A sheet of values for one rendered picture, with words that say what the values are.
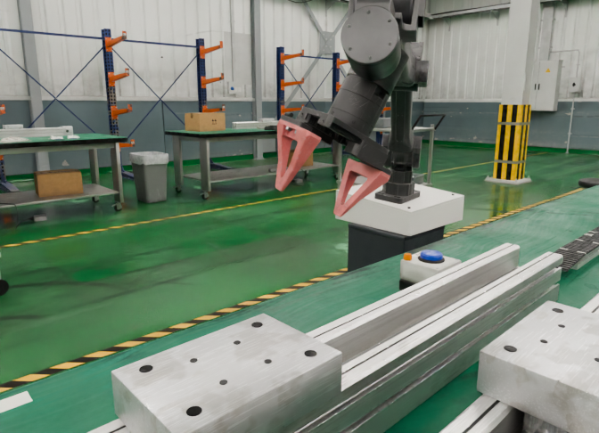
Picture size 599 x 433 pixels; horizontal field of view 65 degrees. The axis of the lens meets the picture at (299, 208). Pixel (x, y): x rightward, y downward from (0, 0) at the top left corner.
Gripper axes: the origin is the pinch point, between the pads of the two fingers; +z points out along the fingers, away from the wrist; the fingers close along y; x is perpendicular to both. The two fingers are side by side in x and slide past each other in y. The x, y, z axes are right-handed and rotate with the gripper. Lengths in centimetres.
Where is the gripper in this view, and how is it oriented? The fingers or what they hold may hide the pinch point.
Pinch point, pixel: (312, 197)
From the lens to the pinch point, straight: 57.1
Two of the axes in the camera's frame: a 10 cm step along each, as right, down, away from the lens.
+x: -5.0, -3.3, 8.0
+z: -4.4, 8.9, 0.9
